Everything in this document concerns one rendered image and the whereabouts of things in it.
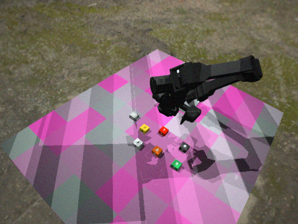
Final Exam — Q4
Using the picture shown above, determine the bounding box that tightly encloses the orange block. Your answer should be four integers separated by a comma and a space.
152, 146, 163, 157

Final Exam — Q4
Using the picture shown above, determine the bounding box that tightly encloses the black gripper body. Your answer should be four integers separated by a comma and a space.
152, 91, 201, 122

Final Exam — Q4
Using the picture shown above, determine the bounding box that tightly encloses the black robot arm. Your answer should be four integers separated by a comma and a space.
150, 55, 263, 117

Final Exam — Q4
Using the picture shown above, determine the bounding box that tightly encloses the red block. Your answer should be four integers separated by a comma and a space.
158, 126, 169, 136

